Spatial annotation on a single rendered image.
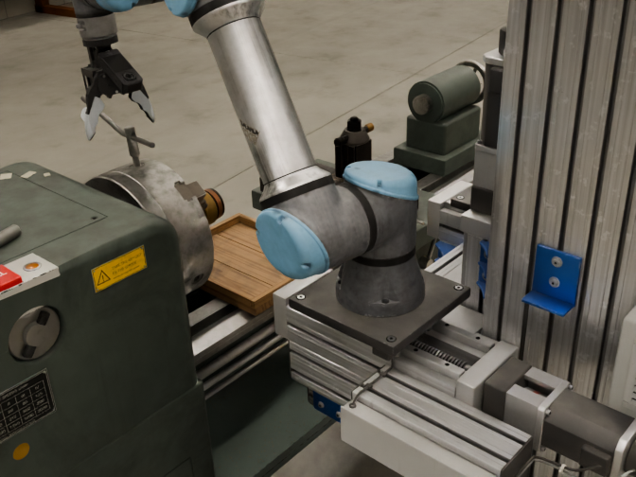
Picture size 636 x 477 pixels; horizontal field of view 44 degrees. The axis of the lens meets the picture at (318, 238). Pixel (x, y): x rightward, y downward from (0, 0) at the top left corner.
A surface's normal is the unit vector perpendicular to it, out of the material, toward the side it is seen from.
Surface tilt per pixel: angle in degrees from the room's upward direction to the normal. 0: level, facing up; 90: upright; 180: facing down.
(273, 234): 96
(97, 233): 0
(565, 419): 45
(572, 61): 90
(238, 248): 0
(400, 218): 88
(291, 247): 96
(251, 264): 0
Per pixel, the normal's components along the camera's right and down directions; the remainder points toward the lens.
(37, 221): -0.04, -0.88
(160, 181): 0.29, -0.67
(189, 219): 0.65, -0.17
